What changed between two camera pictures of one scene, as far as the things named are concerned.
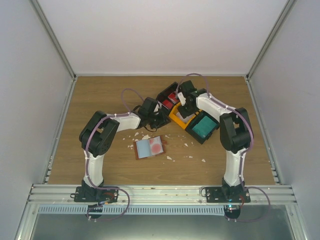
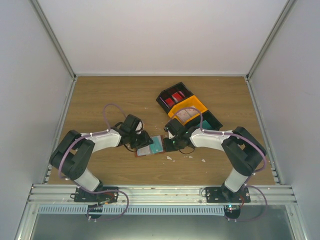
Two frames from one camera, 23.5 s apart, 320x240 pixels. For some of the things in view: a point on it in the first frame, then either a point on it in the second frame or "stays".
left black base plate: x=82 y=194 stays
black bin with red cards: x=169 y=97 stays
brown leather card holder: x=149 y=147 stays
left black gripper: x=163 y=122 -> x=144 y=141
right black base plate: x=226 y=195 stays
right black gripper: x=184 y=114 -> x=167 y=147
